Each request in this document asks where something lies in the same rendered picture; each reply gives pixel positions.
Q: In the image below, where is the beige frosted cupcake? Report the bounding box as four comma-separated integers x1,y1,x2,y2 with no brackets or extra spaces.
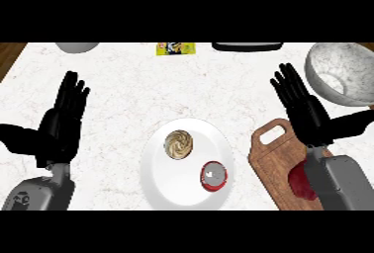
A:
163,129,193,161

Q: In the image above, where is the yellow printed packet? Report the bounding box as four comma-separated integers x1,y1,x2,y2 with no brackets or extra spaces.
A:
155,42,196,56

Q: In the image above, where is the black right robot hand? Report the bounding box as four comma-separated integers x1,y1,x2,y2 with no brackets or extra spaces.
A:
268,62,374,148

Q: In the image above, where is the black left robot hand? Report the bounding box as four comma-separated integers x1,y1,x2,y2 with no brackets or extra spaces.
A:
0,70,91,169

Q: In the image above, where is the brown wooden cutting board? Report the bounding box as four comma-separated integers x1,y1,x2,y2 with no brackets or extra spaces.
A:
246,118,335,211

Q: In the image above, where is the red can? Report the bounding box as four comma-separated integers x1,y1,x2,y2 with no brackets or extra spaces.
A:
197,160,228,193

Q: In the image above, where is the dark red vegetable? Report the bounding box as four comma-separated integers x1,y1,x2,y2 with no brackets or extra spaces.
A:
286,159,319,202

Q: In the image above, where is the grey marbled bowl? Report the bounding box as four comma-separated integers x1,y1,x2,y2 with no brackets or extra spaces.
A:
304,42,374,107

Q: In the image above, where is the pale grey round object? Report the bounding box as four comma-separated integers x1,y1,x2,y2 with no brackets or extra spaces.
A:
54,42,100,54

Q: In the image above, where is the white plate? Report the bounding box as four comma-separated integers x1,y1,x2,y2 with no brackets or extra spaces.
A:
140,118,236,211

